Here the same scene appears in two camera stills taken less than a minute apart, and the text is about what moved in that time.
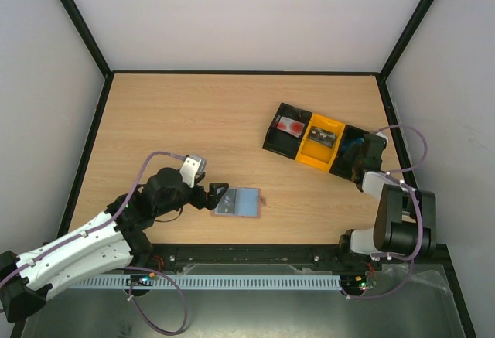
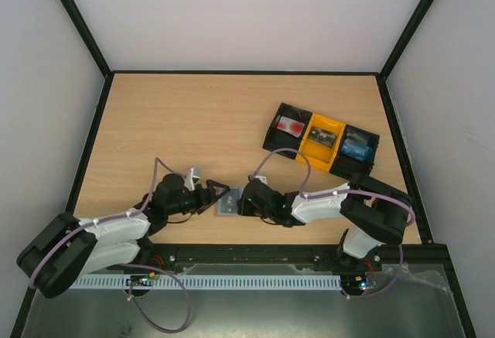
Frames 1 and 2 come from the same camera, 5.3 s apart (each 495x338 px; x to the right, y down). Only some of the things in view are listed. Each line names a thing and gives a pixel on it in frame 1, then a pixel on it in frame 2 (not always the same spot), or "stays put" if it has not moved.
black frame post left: x=79 y=19 stays put
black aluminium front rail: x=164 y=254 stays put
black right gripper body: x=366 y=158 → x=243 y=202
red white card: x=290 y=126 stays put
